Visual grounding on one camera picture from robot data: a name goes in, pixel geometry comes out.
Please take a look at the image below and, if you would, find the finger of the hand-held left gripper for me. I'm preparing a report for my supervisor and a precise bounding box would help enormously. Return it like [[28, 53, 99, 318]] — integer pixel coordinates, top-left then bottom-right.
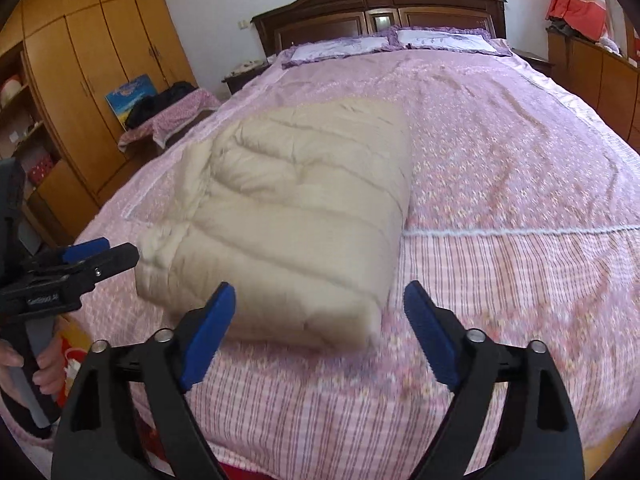
[[75, 242, 141, 282], [62, 237, 111, 264]]

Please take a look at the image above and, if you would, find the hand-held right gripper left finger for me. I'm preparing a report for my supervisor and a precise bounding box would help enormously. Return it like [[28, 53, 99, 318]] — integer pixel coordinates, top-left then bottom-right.
[[51, 282, 237, 480]]

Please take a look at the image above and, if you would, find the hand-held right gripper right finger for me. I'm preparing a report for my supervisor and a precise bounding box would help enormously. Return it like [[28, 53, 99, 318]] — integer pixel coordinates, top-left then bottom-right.
[[400, 280, 586, 480]]

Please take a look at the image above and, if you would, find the beige down jacket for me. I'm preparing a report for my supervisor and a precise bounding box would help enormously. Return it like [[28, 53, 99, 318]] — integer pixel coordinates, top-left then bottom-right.
[[135, 97, 413, 352]]

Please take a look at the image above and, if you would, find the black clothes pile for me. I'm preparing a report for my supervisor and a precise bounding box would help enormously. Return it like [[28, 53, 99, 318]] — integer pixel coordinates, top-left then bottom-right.
[[125, 81, 198, 130]]

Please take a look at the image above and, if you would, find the person's left hand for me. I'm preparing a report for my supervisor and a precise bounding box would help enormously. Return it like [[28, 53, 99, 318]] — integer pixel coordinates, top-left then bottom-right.
[[0, 337, 67, 397]]

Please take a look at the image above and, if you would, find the red bag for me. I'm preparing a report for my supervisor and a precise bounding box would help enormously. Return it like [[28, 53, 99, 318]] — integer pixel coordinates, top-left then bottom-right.
[[59, 319, 92, 377]]

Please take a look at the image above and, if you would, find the red patterned box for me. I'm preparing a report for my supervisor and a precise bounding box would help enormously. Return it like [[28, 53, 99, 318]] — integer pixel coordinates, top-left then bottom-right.
[[27, 155, 56, 184]]

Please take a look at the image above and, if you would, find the person's pink fleece clothing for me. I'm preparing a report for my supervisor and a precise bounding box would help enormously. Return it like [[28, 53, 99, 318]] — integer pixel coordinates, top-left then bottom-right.
[[0, 400, 57, 461]]

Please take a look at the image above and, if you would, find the pink floral covered stool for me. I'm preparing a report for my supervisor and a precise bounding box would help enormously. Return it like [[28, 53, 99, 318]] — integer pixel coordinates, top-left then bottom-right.
[[118, 87, 223, 153]]

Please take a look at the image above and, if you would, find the light wooden wardrobe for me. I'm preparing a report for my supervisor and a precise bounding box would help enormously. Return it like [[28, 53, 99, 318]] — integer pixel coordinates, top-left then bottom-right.
[[0, 0, 198, 251]]

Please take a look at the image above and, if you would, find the pink floral bedspread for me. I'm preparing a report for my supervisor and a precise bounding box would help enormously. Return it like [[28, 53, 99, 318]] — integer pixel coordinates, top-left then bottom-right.
[[0, 45, 640, 467]]

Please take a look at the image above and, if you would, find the dark wooden nightstand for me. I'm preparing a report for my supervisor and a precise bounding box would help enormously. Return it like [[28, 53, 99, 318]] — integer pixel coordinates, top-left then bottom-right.
[[510, 49, 556, 78], [222, 60, 273, 96]]

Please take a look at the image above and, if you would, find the white purple frilled pillow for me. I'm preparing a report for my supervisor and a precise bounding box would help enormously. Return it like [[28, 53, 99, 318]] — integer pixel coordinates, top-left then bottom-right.
[[282, 32, 397, 68], [395, 27, 513, 57]]

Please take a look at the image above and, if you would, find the light wooden dresser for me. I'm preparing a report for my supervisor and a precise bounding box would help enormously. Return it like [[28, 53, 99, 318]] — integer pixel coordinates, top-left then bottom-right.
[[547, 27, 640, 148]]

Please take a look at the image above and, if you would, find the dark wooden headboard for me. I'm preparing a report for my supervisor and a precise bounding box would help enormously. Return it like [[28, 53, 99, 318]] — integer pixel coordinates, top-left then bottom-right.
[[250, 0, 508, 58]]

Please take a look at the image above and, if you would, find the red pink cloth pile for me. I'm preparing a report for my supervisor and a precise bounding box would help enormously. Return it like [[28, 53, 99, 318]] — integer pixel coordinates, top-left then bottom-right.
[[545, 0, 618, 43]]

